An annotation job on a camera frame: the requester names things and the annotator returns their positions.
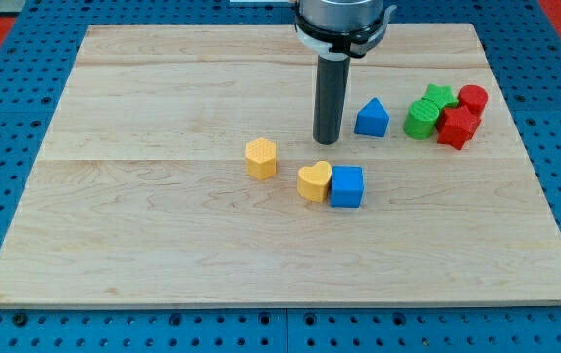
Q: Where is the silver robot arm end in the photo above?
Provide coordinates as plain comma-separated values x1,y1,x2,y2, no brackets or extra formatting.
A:
295,0,397,61

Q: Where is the blue triangle block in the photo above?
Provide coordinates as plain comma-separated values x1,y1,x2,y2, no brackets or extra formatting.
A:
354,97,390,137

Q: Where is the yellow hexagon block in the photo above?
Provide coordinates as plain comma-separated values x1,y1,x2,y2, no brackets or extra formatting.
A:
245,137,277,180

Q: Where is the yellow heart block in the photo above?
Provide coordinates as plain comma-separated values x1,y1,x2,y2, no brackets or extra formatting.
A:
297,161,332,202

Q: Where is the blue cube block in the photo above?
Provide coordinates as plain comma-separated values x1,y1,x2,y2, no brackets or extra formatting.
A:
330,165,364,208

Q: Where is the light wooden board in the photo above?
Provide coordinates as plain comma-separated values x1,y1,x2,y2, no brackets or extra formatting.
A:
0,24,561,309

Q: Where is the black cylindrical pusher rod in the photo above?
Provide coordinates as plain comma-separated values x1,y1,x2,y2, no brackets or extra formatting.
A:
313,57,350,145

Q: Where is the green cylinder block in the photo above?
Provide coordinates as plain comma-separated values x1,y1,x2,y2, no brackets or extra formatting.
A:
403,99,440,140

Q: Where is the green star block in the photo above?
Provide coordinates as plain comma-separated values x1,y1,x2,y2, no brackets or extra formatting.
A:
422,83,459,110

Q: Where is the red star block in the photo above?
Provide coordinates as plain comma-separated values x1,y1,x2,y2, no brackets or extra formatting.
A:
436,106,481,150

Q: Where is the red cylinder block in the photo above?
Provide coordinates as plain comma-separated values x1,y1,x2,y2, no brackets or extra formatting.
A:
458,84,489,117

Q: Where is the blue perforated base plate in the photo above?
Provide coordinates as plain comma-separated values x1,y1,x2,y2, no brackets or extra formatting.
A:
0,0,561,352

